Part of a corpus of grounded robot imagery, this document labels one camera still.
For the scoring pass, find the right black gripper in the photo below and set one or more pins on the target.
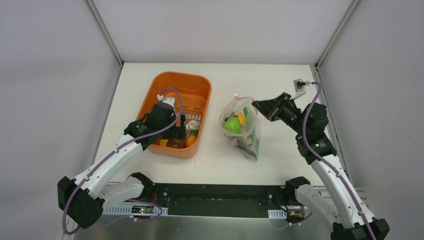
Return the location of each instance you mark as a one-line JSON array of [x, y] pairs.
[[276, 107]]

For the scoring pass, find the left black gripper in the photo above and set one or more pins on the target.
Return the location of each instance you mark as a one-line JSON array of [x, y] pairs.
[[178, 131]]

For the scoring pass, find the yellow lemon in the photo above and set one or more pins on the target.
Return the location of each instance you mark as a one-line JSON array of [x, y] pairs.
[[163, 142]]

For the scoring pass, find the orange fruit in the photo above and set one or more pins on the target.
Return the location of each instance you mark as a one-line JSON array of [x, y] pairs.
[[241, 118]]

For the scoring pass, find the white mushroom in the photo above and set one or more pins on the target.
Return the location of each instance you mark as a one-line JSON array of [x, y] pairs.
[[193, 125]]

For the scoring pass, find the clear zip top bag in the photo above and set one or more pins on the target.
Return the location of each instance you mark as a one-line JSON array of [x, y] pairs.
[[235, 106]]

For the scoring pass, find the green lime fruit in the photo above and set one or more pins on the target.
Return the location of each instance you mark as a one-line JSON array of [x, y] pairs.
[[233, 125]]

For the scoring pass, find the small orange tangerine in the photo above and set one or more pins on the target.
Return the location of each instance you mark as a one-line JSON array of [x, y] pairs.
[[190, 140]]

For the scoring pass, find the grey toy fish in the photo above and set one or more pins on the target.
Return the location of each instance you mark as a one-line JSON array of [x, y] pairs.
[[242, 142]]

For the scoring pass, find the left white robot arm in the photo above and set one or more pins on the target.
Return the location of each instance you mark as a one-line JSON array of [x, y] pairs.
[[87, 196]]

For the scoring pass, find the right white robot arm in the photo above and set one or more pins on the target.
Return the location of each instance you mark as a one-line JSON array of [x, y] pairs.
[[347, 215]]

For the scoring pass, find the brown chestnut ball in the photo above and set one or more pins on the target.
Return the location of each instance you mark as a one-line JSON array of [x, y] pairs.
[[176, 143]]

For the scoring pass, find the orange plastic basket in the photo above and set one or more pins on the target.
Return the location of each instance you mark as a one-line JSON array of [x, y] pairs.
[[195, 91]]

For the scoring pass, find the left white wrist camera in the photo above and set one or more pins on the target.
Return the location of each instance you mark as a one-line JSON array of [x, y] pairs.
[[169, 100]]

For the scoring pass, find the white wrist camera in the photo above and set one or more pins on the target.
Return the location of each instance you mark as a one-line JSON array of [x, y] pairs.
[[299, 87], [169, 100]]

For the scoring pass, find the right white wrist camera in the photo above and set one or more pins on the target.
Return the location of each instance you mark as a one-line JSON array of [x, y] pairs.
[[299, 87]]

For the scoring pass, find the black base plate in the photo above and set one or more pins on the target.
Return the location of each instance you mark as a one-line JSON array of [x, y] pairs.
[[219, 200]]

